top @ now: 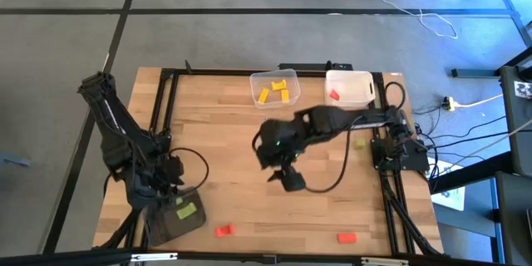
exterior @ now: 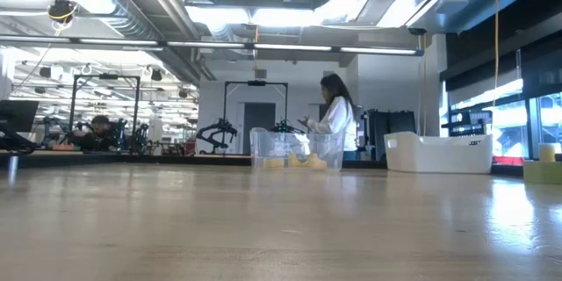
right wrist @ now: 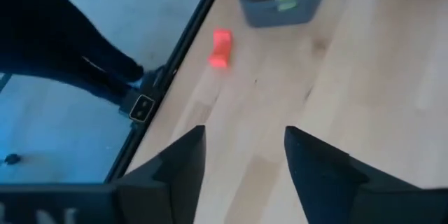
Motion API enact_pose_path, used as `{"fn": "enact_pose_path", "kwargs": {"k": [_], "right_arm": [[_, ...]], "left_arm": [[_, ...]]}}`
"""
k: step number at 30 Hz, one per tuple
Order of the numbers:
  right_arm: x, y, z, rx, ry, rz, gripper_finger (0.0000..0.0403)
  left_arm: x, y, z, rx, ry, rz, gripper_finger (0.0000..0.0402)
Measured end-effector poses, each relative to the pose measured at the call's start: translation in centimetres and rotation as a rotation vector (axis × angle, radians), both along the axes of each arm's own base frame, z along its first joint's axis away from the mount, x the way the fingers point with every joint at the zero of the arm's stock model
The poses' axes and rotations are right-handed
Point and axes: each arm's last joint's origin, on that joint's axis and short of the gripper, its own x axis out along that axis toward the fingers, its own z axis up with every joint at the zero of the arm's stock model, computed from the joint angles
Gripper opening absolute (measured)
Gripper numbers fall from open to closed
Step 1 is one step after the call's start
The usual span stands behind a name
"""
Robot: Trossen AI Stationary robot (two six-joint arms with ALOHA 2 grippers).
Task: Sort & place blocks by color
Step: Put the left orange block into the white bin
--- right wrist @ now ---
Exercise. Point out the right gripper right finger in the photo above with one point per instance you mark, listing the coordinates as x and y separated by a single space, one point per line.
322 182

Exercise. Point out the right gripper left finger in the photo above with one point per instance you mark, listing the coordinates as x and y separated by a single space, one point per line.
175 182

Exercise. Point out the red arch block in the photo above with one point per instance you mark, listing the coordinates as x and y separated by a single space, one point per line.
220 49

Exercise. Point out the dark grey bin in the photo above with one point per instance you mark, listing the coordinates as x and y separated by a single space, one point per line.
259 10

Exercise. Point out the black aluminium frame rail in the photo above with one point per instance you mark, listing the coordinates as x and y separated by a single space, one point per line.
183 49

